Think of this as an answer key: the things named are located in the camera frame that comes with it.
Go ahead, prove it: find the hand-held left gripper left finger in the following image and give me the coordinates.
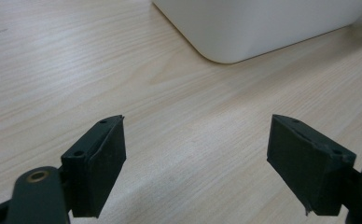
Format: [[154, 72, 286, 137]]
[[60, 114, 128, 219]]

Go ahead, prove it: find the white plastic bin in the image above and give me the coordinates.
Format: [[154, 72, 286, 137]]
[[151, 0, 362, 65]]

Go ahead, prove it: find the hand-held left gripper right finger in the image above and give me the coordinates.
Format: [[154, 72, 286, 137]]
[[266, 114, 357, 217]]

